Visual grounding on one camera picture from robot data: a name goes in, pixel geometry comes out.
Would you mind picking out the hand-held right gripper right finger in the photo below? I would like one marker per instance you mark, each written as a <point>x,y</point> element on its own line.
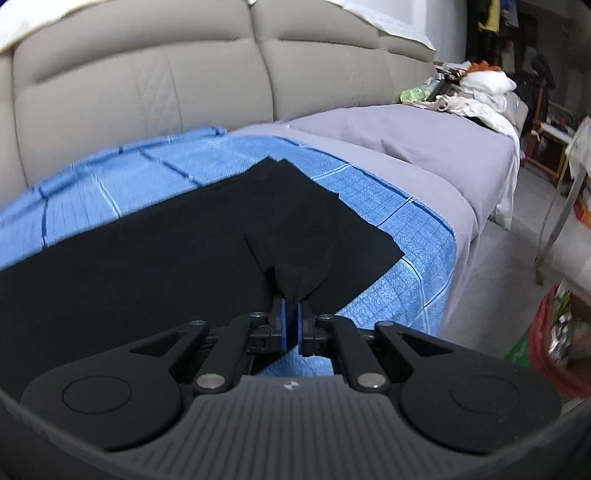
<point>304,325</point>

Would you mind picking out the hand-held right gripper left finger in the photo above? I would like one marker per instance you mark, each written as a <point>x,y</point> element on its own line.
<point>280,323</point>

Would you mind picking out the black pants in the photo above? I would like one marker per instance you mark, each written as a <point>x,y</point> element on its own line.
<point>161,258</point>

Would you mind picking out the blue checked blanket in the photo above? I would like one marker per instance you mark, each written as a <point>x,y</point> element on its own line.
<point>184,159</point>

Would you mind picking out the grey bed sheet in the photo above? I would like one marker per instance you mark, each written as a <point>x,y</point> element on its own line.
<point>415,138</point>

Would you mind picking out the red plastic bag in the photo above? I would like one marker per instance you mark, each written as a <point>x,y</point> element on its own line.
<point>547,337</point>

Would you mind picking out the green patterned cloth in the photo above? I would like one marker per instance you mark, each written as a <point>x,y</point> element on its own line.
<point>415,94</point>

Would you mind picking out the beige padded headboard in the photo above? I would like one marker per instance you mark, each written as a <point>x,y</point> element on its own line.
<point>207,74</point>

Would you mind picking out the metal rack leg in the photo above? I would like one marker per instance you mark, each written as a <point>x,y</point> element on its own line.
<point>551,221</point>

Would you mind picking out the pile of white clothes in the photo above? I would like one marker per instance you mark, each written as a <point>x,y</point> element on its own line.
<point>487,90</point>

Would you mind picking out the wooden chair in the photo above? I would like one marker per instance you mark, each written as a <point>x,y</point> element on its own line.
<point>547,152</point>

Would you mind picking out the hanging dark clothes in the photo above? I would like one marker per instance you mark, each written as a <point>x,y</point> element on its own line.
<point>517,41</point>

